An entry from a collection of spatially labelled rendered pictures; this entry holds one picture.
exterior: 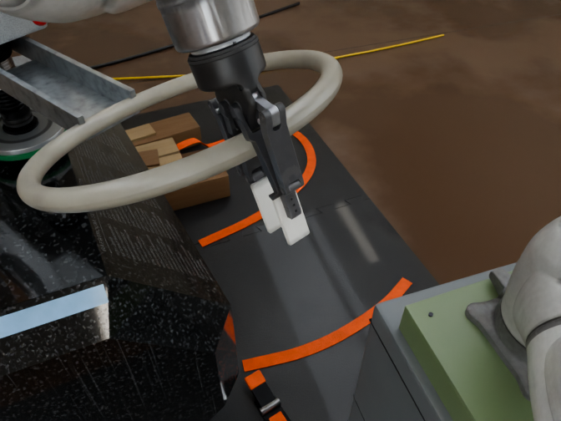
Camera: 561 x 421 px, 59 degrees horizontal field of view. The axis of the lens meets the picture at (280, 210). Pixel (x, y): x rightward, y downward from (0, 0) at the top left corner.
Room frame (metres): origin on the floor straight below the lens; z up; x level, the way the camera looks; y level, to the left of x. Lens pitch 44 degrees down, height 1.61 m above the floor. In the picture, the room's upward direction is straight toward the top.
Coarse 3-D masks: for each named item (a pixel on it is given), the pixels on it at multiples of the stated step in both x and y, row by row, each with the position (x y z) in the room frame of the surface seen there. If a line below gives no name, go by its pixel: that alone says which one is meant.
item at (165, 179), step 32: (288, 64) 0.77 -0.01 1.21; (320, 64) 0.66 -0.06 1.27; (160, 96) 0.81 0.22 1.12; (320, 96) 0.52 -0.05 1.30; (96, 128) 0.72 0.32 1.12; (288, 128) 0.46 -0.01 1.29; (32, 160) 0.57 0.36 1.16; (192, 160) 0.41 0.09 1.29; (224, 160) 0.41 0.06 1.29; (32, 192) 0.44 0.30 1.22; (64, 192) 0.41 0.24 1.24; (96, 192) 0.39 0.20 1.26; (128, 192) 0.39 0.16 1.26; (160, 192) 0.39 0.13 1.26
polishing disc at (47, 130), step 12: (0, 120) 1.06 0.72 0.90; (48, 120) 1.06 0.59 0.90; (0, 132) 1.01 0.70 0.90; (36, 132) 1.01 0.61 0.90; (48, 132) 1.01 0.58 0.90; (60, 132) 1.02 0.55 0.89; (0, 144) 0.96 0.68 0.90; (12, 144) 0.96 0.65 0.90; (24, 144) 0.96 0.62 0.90; (36, 144) 0.96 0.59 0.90
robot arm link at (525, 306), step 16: (560, 224) 0.46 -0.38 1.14; (544, 240) 0.46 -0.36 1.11; (560, 240) 0.44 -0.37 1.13; (528, 256) 0.46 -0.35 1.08; (544, 256) 0.43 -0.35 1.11; (560, 256) 0.42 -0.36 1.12; (512, 272) 0.49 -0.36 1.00; (528, 272) 0.44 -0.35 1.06; (544, 272) 0.42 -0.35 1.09; (560, 272) 0.40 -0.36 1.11; (512, 288) 0.46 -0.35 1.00; (528, 288) 0.42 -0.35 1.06; (544, 288) 0.40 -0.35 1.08; (560, 288) 0.39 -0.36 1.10; (512, 304) 0.44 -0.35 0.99; (528, 304) 0.40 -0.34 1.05; (544, 304) 0.38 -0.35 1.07; (560, 304) 0.37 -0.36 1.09; (512, 320) 0.43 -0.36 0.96; (528, 320) 0.38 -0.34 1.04; (544, 320) 0.36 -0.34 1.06
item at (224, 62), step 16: (224, 48) 0.44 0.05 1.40; (240, 48) 0.44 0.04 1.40; (256, 48) 0.46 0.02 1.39; (192, 64) 0.45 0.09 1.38; (208, 64) 0.44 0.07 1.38; (224, 64) 0.43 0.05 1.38; (240, 64) 0.44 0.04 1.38; (256, 64) 0.45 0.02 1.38; (208, 80) 0.43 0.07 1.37; (224, 80) 0.43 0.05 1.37; (240, 80) 0.43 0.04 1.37; (256, 80) 0.44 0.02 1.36; (224, 96) 0.46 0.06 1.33; (240, 96) 0.43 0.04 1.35; (256, 112) 0.43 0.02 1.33; (256, 128) 0.44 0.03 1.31
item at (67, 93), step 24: (24, 48) 1.03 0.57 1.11; (48, 48) 0.97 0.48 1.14; (0, 72) 0.87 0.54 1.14; (24, 72) 0.96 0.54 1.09; (48, 72) 0.96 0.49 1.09; (72, 72) 0.92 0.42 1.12; (96, 72) 0.87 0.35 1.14; (24, 96) 0.83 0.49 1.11; (48, 96) 0.78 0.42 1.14; (72, 96) 0.85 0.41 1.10; (96, 96) 0.85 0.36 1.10; (120, 96) 0.81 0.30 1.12; (72, 120) 0.72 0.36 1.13; (120, 120) 0.76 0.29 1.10
